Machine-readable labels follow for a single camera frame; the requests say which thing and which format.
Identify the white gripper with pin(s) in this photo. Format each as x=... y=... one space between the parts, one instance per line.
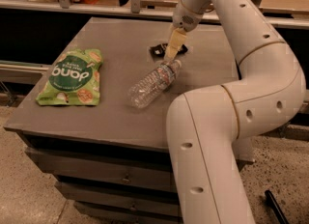
x=183 y=20

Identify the black rxbar chocolate bar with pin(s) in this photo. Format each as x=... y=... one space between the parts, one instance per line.
x=159 y=50

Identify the clear plastic water bottle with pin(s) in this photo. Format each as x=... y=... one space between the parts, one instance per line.
x=154 y=83

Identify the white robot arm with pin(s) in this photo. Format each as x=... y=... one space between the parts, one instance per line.
x=203 y=124

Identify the green rice chip bag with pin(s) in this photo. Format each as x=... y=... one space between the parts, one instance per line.
x=74 y=80

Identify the black rod on floor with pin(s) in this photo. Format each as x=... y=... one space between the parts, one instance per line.
x=275 y=207

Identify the grey metal shelf rail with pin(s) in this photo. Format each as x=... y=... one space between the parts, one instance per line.
x=135 y=8

